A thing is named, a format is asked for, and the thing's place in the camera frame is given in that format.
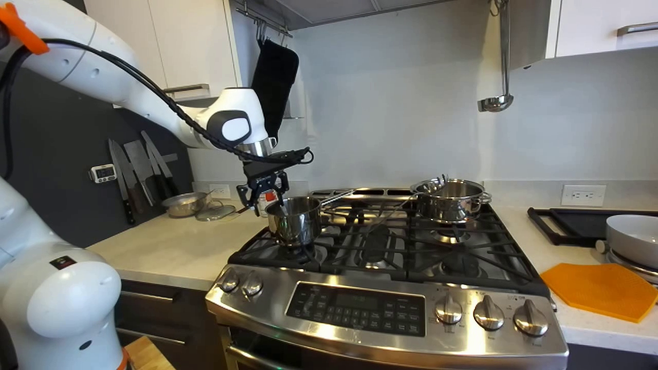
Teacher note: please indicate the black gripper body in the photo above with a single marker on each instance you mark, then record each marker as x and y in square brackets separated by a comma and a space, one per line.
[264, 182]

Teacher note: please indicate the round steel trivet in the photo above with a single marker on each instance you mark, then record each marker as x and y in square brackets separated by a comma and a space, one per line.
[618, 264]

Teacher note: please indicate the white wall outlet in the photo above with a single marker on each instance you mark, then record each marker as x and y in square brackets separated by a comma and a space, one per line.
[583, 195]

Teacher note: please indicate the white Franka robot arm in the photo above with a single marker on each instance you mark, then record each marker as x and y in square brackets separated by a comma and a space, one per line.
[61, 309]

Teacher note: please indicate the small metal bowl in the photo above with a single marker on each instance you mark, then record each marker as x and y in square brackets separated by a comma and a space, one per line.
[181, 207]

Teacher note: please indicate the stainless steel gas range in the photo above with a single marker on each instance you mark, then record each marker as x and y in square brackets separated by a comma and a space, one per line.
[355, 275]

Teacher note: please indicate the hanging steel ladle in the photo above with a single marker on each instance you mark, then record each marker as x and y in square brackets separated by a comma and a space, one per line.
[498, 103]

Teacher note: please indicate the black griddle tray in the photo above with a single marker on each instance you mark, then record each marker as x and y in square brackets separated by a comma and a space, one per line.
[567, 228]

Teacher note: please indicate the white hanging cloth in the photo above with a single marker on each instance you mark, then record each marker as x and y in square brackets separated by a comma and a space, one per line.
[304, 103]

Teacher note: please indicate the red white labelled tin can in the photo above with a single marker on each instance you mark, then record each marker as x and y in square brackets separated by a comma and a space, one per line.
[268, 198]

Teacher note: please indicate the dark lower cabinet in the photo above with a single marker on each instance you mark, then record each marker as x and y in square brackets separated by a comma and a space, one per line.
[608, 358]
[164, 316]

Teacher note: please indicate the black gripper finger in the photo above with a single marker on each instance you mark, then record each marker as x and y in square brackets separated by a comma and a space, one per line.
[248, 200]
[279, 195]

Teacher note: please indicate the orange cutting mat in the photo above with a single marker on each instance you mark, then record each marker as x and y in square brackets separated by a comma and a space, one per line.
[599, 291]

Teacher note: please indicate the small white wall timer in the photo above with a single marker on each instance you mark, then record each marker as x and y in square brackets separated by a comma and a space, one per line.
[103, 173]

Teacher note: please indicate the black oven mitt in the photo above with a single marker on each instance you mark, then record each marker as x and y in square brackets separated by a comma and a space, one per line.
[273, 74]

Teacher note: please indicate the stove control knob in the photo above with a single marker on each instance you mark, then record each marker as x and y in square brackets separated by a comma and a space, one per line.
[488, 316]
[228, 282]
[251, 286]
[448, 311]
[531, 319]

